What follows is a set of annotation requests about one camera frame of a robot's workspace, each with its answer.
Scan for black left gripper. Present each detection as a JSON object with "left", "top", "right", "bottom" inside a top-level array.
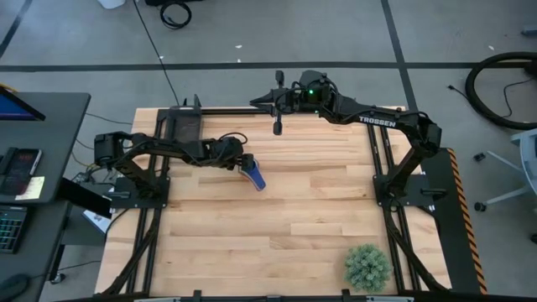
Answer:
[{"left": 225, "top": 139, "right": 257, "bottom": 176}]

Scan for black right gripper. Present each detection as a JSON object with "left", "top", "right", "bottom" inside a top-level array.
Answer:
[{"left": 250, "top": 70, "right": 336, "bottom": 136}]

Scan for dark blue measuring cup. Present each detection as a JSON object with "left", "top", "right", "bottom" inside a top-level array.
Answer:
[{"left": 238, "top": 160, "right": 268, "bottom": 193}]

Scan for black mesh basket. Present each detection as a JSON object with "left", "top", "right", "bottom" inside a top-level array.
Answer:
[{"left": 163, "top": 94, "right": 203, "bottom": 146}]

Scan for white printed box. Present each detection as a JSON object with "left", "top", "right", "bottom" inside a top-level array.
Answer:
[{"left": 82, "top": 209, "right": 111, "bottom": 234}]

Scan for small green potted plant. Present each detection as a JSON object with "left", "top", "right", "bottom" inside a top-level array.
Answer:
[{"left": 343, "top": 243, "right": 392, "bottom": 294}]

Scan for black flat panel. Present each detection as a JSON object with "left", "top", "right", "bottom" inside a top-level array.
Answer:
[{"left": 58, "top": 176, "right": 113, "bottom": 218}]

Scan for dark grey desk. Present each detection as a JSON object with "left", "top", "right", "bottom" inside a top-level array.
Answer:
[{"left": 0, "top": 91, "right": 91, "bottom": 302}]

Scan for black plate with hazard stripe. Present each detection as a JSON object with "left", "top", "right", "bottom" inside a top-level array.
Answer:
[{"left": 417, "top": 145, "right": 490, "bottom": 294}]

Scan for pale sticky note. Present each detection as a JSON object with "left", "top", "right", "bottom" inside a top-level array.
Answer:
[{"left": 15, "top": 175, "right": 46, "bottom": 201}]

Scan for black phone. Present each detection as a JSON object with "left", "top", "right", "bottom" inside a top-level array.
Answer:
[{"left": 0, "top": 147, "right": 43, "bottom": 196}]

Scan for laptop with blue screen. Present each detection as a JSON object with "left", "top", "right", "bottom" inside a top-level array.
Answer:
[{"left": 0, "top": 86, "right": 46, "bottom": 122}]

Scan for black backlit keyboard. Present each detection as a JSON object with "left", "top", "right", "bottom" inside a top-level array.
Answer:
[{"left": 0, "top": 205, "right": 29, "bottom": 255}]

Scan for dark computer mouse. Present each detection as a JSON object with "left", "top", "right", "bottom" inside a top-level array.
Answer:
[{"left": 0, "top": 273, "right": 30, "bottom": 301}]

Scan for white chair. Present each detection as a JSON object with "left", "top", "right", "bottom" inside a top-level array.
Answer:
[{"left": 473, "top": 128, "right": 537, "bottom": 213}]

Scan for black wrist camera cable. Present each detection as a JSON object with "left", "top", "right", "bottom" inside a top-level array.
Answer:
[{"left": 217, "top": 131, "right": 249, "bottom": 146}]

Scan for black aluminium table frame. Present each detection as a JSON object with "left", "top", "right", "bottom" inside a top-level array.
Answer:
[{"left": 96, "top": 98, "right": 454, "bottom": 302}]

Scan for long black floor cable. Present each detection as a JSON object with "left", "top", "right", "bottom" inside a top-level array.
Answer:
[{"left": 133, "top": 0, "right": 181, "bottom": 108}]

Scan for coiled black cable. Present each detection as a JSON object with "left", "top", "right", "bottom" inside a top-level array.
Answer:
[{"left": 159, "top": 0, "right": 193, "bottom": 30}]

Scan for yellow and black cable bundle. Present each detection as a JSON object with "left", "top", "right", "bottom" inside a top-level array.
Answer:
[{"left": 70, "top": 138, "right": 111, "bottom": 177}]

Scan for thick black hose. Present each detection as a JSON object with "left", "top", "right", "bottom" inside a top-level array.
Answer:
[{"left": 464, "top": 51, "right": 537, "bottom": 131}]

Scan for thin black cable with plug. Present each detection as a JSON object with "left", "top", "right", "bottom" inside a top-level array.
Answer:
[{"left": 446, "top": 77, "right": 537, "bottom": 119}]

